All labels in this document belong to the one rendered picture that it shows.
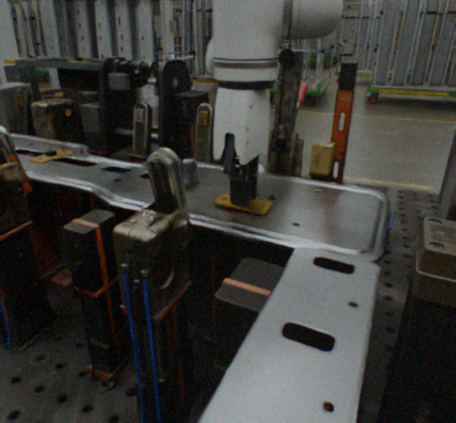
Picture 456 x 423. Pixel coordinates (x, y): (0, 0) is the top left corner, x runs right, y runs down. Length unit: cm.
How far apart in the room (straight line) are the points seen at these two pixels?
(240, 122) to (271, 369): 29
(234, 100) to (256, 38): 7
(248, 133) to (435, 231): 24
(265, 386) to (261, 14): 38
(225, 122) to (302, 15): 15
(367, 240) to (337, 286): 11
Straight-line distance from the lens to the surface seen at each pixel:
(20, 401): 76
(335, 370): 34
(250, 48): 47
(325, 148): 67
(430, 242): 42
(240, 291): 43
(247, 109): 48
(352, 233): 53
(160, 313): 49
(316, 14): 48
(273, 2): 48
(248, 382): 32
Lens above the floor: 125
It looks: 24 degrees down
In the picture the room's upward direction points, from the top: straight up
